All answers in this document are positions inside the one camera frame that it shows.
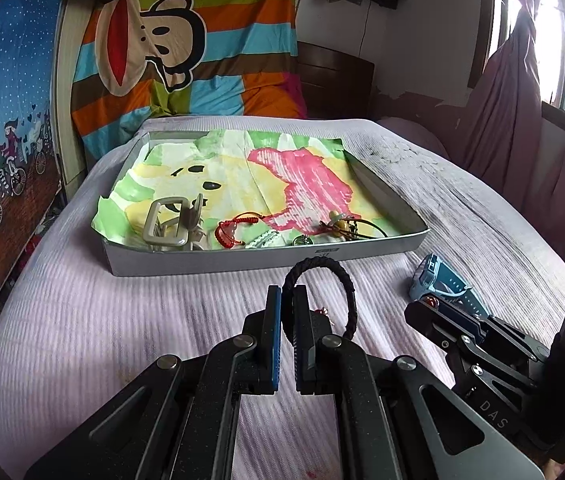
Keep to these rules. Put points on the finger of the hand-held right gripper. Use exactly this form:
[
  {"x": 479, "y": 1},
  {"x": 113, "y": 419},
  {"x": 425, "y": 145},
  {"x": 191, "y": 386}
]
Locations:
[
  {"x": 467, "y": 317},
  {"x": 432, "y": 327}
]

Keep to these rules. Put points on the blue wrist watch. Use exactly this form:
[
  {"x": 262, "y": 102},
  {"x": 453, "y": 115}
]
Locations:
[{"x": 437, "y": 282}]

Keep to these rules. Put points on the pink curtain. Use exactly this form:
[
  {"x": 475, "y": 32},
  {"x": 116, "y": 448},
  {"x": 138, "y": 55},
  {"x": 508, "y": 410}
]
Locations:
[{"x": 507, "y": 135}]

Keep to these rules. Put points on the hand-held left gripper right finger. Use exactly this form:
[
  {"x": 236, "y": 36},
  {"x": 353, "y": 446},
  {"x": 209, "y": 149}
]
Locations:
[{"x": 302, "y": 345}]

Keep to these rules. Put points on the blue bicycle print fabric wardrobe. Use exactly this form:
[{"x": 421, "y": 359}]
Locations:
[{"x": 7, "y": 135}]

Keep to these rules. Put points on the grey shallow cardboard box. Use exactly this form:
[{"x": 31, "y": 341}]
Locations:
[{"x": 272, "y": 260}]

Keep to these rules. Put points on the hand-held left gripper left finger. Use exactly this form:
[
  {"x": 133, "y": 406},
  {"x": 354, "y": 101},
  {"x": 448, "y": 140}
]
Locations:
[{"x": 275, "y": 340}]

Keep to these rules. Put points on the window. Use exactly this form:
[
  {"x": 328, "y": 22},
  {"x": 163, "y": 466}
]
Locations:
[{"x": 562, "y": 50}]

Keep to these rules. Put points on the dark wooden headboard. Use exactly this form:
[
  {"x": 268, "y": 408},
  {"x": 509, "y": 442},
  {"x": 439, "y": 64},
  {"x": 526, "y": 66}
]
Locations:
[{"x": 335, "y": 82}]

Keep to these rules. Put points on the beige hair claw clip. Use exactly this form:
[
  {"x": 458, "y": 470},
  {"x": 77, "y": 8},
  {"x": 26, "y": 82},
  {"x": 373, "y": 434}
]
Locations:
[{"x": 167, "y": 230}]

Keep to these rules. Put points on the striped monkey print sheet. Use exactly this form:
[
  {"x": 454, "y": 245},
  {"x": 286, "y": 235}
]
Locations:
[{"x": 187, "y": 50}]

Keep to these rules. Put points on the colourful painted paper sheet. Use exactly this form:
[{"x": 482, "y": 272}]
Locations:
[{"x": 262, "y": 180}]

